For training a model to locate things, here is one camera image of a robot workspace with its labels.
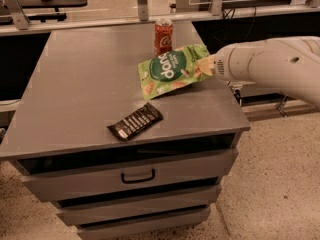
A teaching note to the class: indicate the dark background table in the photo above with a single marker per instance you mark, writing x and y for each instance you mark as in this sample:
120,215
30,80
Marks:
50,10

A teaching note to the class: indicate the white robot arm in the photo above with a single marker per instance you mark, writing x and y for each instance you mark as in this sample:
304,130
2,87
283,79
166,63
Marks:
290,65

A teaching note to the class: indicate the red coke can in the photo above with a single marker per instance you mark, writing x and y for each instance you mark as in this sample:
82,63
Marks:
163,36

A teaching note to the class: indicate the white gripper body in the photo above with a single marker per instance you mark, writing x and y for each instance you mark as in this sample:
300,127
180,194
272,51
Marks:
220,65

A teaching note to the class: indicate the grey drawer cabinet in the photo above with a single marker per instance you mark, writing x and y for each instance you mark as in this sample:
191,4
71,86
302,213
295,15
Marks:
119,151

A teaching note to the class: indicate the black snack bar wrapper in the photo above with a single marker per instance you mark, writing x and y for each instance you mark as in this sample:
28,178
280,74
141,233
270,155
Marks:
136,122

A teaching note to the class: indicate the green rice chip bag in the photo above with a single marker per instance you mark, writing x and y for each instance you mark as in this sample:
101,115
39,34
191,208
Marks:
172,70

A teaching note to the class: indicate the grey metal railing frame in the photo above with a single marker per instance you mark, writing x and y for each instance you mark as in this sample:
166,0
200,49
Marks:
14,19

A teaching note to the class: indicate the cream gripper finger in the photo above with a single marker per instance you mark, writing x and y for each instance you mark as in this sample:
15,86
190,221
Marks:
207,66

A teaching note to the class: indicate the black drawer handle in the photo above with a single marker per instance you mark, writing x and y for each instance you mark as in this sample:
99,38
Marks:
138,178

